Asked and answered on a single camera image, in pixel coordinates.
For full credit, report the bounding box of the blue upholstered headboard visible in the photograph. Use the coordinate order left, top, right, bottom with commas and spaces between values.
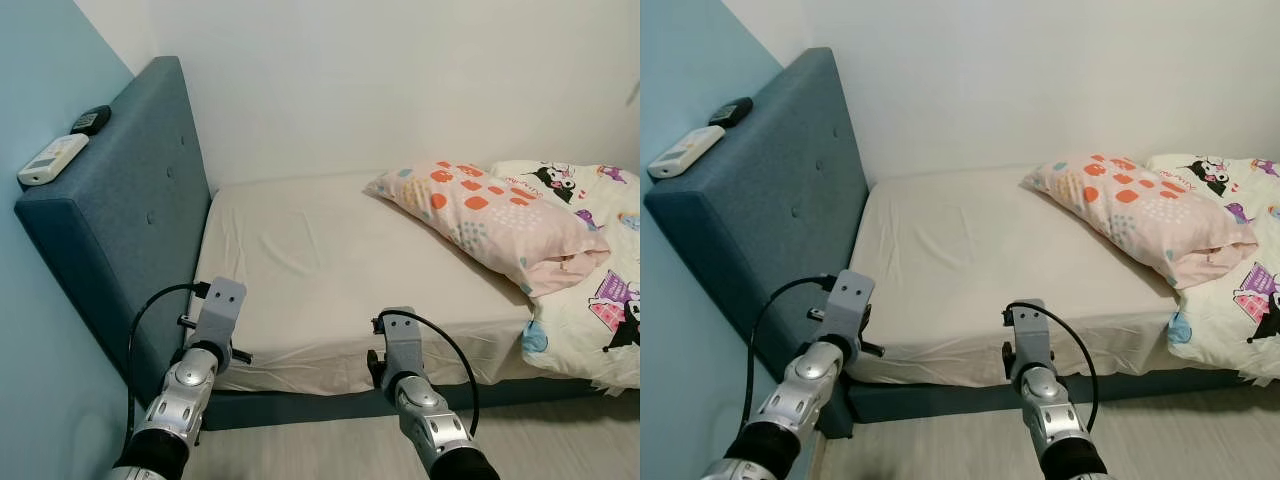
645, 47, 869, 441
14, 56, 213, 401

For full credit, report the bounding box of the beige sheeted mattress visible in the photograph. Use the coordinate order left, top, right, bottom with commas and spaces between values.
190, 170, 541, 396
845, 165, 1191, 388

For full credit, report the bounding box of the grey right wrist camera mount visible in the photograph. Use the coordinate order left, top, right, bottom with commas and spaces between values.
380, 307, 426, 381
1010, 299, 1054, 376

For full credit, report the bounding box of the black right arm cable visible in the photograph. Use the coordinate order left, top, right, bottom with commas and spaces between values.
372, 310, 481, 436
1003, 300, 1099, 431

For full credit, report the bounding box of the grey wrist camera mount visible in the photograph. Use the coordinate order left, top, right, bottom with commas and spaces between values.
195, 277, 248, 351
1010, 299, 1054, 376
825, 270, 876, 346
380, 307, 426, 381

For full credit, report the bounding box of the black remote control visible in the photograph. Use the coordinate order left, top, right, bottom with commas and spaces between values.
708, 97, 754, 129
70, 105, 113, 137

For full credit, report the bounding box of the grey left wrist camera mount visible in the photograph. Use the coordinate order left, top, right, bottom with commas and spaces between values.
195, 277, 248, 351
825, 270, 876, 346

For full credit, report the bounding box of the white remote control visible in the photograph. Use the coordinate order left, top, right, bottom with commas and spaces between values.
17, 133, 90, 187
647, 125, 726, 181

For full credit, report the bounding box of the pink pillow with orange patches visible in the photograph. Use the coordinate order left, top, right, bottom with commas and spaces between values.
364, 161, 611, 299
1022, 153, 1259, 291

